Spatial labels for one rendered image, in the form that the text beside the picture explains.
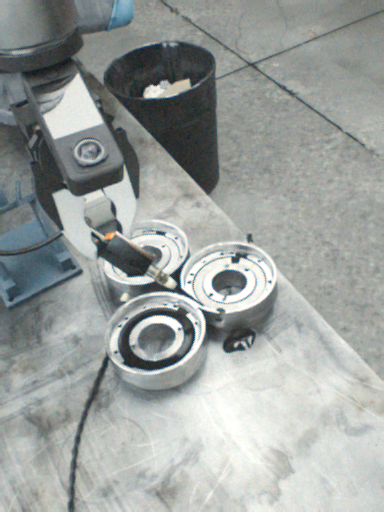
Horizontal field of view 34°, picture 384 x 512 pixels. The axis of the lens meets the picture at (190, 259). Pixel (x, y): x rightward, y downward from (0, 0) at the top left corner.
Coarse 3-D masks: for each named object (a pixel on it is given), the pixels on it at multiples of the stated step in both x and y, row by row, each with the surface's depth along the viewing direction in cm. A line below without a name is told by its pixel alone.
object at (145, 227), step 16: (144, 224) 77; (160, 224) 77; (144, 240) 76; (176, 240) 75; (160, 256) 76; (112, 272) 73; (176, 272) 71; (112, 288) 73; (128, 288) 71; (144, 288) 70; (160, 288) 71
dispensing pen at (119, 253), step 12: (96, 228) 61; (108, 240) 60; (120, 240) 60; (108, 252) 60; (120, 252) 60; (132, 252) 61; (120, 264) 62; (132, 264) 60; (144, 264) 61; (132, 276) 63; (156, 276) 63; (168, 276) 64; (180, 288) 65; (192, 300) 66
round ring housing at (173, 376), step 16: (128, 304) 68; (144, 304) 69; (160, 304) 69; (176, 304) 68; (192, 304) 67; (112, 320) 66; (144, 320) 67; (160, 320) 67; (192, 320) 66; (112, 336) 66; (144, 336) 67; (160, 336) 69; (176, 336) 65; (112, 352) 65; (144, 352) 64; (192, 352) 62; (128, 368) 62; (176, 368) 61; (192, 368) 63; (144, 384) 63; (160, 384) 63; (176, 384) 64
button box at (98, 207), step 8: (96, 192) 81; (88, 200) 80; (96, 200) 81; (104, 200) 81; (88, 208) 81; (96, 208) 81; (104, 208) 82; (88, 216) 82; (96, 216) 82; (104, 216) 83; (112, 216) 83; (96, 224) 83
